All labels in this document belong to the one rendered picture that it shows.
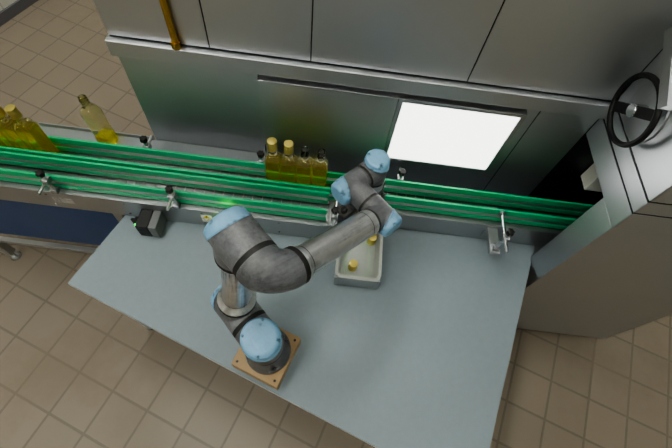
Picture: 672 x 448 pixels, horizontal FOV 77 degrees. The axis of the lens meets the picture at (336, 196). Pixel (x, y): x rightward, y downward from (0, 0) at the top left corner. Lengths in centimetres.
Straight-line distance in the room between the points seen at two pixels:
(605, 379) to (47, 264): 311
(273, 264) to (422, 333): 88
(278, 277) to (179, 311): 81
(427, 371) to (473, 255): 51
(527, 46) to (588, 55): 18
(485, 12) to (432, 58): 20
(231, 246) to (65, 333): 180
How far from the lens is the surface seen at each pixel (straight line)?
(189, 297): 170
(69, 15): 427
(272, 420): 233
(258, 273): 93
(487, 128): 158
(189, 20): 141
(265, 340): 130
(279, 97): 149
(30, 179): 195
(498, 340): 177
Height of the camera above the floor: 232
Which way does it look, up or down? 59 degrees down
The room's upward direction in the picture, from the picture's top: 9 degrees clockwise
